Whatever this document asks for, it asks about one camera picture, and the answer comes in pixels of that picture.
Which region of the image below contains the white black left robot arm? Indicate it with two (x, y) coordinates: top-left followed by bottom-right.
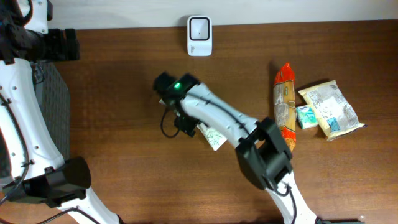
(1, 0), (122, 223)

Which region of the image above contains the white barcode scanner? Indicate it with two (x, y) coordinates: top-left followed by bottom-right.
(187, 16), (213, 57)

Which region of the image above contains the cream snack bag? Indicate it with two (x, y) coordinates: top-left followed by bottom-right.
(298, 80), (367, 141)

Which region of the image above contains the grey plastic mesh basket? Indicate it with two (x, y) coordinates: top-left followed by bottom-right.
(32, 62), (70, 160)

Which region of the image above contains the white tube brown cap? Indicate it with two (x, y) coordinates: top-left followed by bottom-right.
(160, 107), (227, 151)

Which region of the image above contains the small teal tissue pack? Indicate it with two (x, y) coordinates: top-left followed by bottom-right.
(296, 105), (318, 129)

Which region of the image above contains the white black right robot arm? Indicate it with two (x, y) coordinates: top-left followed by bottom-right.
(153, 72), (324, 224)

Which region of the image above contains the orange cracker package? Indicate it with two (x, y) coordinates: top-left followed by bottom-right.
(273, 63), (297, 152)

